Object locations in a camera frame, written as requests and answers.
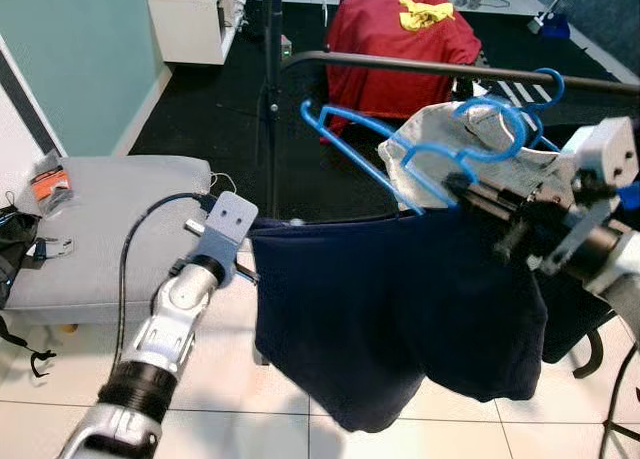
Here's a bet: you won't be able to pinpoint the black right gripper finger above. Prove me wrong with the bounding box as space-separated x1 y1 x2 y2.
445 173 522 207
457 190 514 226

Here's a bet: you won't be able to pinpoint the blue plastic hanger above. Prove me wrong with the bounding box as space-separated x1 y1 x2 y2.
300 96 531 217
500 67 567 150

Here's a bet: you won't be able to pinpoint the navy blue garment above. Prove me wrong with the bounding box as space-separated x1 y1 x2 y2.
247 207 549 435

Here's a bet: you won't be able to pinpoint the light denim shorts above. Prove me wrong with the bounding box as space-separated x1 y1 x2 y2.
378 101 576 215

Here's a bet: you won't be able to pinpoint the black metal clothes rack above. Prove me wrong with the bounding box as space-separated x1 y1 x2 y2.
255 0 640 380

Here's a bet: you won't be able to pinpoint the grey upholstered ottoman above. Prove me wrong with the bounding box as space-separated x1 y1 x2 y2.
0 156 213 325

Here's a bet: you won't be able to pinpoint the red shirt with yellow print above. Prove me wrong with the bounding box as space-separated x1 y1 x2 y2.
325 0 483 120

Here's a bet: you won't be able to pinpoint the blue floor mop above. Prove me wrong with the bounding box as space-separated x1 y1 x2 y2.
528 0 576 40

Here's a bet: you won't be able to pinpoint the orange packaged item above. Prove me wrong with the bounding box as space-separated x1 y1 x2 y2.
30 151 76 215

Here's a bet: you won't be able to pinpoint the white cabinet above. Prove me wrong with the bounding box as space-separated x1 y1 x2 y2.
147 0 251 67

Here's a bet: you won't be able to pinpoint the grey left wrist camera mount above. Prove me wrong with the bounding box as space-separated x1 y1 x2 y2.
183 190 260 288

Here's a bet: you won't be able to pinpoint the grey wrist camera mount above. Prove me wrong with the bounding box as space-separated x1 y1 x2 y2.
540 116 640 277
183 190 260 288

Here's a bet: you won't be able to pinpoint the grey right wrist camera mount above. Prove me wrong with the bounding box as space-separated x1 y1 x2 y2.
540 116 640 277

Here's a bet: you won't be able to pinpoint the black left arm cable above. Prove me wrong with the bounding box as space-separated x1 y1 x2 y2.
115 191 216 375

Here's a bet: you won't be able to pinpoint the black bag with straps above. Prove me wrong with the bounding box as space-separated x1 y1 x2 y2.
0 201 76 380

